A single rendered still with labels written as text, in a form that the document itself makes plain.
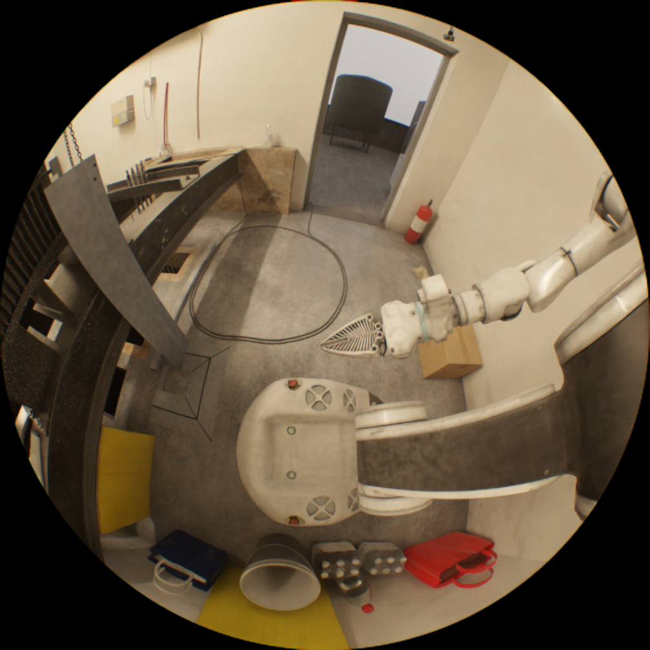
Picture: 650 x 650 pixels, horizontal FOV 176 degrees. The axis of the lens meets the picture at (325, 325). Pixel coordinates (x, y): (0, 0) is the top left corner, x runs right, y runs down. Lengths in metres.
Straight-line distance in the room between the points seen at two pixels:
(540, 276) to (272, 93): 1.99
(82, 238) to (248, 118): 1.68
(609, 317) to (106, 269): 0.95
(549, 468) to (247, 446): 0.73
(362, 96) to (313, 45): 4.18
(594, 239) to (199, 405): 1.42
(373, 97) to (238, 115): 4.47
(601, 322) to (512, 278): 0.22
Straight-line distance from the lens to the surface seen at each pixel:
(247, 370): 1.15
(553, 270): 0.44
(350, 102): 6.13
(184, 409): 1.19
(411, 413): 0.41
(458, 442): 0.30
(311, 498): 0.75
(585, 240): 0.47
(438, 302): 0.31
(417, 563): 1.32
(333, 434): 0.80
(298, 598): 1.09
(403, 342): 0.35
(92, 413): 1.02
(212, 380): 1.17
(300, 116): 1.99
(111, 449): 1.04
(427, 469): 0.33
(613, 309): 0.22
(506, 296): 0.38
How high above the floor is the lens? 1.08
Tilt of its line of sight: 57 degrees down
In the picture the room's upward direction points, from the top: 19 degrees clockwise
